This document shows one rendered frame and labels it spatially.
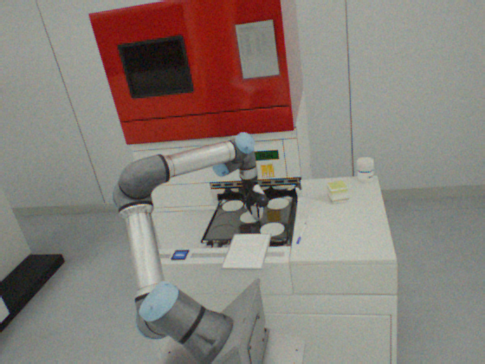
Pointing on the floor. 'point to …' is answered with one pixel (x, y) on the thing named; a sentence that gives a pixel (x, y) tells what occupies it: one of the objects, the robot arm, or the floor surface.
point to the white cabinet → (326, 324)
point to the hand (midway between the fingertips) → (258, 218)
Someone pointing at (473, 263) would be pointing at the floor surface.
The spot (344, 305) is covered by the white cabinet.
